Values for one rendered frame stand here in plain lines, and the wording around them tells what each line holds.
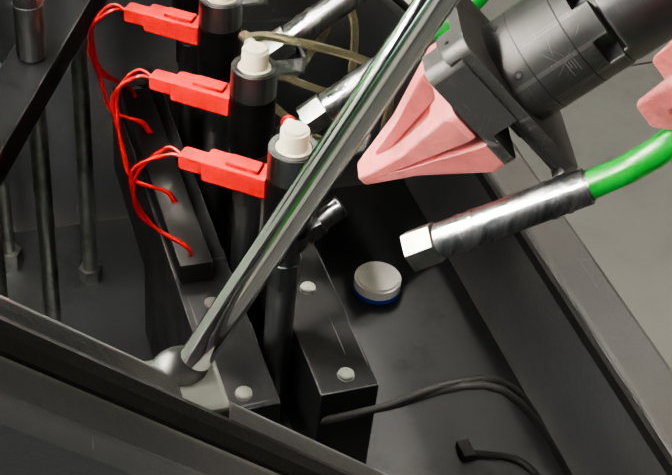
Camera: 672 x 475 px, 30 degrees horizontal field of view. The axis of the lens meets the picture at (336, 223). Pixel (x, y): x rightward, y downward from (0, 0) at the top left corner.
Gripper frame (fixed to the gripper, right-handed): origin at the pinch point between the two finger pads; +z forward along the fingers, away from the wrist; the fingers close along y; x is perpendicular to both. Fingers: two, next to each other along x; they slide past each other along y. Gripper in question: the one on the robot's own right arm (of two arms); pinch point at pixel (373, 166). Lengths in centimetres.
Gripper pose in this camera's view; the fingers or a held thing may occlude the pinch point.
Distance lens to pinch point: 67.3
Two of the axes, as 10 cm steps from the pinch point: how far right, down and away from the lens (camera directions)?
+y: -6.3, -5.6, -5.3
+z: -7.7, 5.0, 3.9
